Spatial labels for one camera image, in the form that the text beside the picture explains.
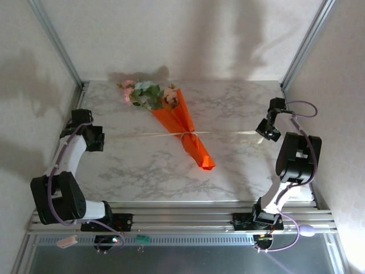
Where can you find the pale blue artificial flower stem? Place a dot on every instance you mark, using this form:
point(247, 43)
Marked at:
point(144, 84)

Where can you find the orange wrapping paper sheet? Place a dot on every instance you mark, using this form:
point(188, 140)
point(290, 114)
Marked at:
point(176, 120)

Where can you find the cream sheer ribbon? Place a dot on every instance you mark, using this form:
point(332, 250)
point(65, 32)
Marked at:
point(182, 134)

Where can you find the peach artificial flower stem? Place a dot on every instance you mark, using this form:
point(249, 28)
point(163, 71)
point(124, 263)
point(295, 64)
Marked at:
point(171, 92)

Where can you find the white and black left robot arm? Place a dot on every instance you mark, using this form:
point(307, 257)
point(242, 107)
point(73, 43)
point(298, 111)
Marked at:
point(68, 160)

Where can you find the black controller board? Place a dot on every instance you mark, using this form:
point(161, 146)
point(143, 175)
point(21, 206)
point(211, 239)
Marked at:
point(263, 239)
point(107, 240)

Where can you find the small pink block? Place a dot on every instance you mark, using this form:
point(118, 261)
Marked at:
point(67, 241)

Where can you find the grey metal panel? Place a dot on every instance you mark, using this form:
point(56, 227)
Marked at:
point(185, 259)

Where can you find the aluminium side rail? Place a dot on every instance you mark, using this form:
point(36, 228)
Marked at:
point(79, 97)
point(287, 95)

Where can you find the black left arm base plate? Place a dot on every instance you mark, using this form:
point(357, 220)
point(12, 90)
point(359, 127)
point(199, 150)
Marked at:
point(125, 221)

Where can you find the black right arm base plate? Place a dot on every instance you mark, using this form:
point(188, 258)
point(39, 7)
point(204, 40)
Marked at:
point(242, 221)

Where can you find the aluminium frame post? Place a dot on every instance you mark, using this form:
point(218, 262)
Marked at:
point(56, 42)
point(306, 42)

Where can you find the aluminium extrusion base frame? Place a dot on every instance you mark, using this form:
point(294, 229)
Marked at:
point(185, 219)

